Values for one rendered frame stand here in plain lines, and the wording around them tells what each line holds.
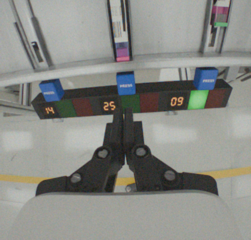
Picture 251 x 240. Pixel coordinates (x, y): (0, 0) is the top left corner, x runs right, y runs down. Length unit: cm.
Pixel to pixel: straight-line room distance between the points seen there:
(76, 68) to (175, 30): 12
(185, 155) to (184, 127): 17
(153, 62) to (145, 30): 4
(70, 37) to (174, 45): 12
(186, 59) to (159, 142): 76
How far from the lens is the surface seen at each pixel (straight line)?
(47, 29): 21
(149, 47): 19
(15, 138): 124
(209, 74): 21
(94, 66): 17
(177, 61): 18
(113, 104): 23
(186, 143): 94
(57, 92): 22
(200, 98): 25
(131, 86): 19
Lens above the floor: 89
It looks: 84 degrees down
